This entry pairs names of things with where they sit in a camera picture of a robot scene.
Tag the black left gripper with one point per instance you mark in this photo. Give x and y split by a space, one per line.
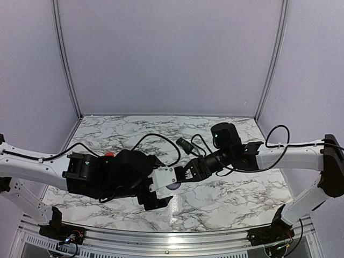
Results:
152 202

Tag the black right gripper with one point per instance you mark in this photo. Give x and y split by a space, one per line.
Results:
198 166

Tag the purple charging case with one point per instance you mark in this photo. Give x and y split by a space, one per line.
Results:
173 186

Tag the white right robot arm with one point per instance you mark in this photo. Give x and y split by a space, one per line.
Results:
325 156

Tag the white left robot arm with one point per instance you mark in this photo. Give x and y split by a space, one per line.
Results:
130 173

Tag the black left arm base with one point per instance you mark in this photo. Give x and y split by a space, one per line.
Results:
57 230

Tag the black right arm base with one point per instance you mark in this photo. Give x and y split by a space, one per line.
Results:
278 230

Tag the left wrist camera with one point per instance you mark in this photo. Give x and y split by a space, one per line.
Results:
161 177

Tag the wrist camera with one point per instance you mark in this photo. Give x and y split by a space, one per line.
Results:
186 146
161 177

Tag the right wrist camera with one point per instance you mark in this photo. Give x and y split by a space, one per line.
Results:
186 146

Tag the aluminium front rail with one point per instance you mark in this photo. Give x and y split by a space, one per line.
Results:
101 242

